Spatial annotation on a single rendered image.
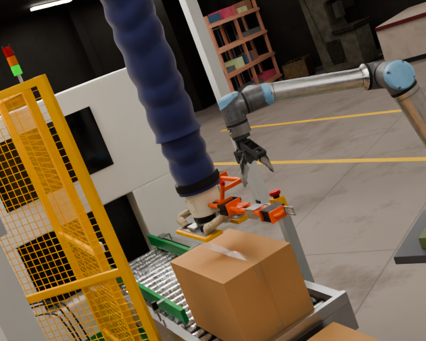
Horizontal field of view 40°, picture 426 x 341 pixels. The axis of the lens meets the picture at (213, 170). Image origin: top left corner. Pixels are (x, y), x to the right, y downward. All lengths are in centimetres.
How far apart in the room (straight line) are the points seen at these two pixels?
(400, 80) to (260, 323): 125
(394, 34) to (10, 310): 1066
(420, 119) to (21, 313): 203
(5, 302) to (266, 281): 124
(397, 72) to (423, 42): 1004
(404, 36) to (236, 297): 1028
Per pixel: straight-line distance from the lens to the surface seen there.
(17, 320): 306
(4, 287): 301
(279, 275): 284
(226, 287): 270
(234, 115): 232
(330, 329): 289
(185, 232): 298
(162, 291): 403
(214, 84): 577
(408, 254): 287
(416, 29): 1250
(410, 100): 253
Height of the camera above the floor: 200
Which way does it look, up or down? 13 degrees down
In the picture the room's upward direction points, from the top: 21 degrees counter-clockwise
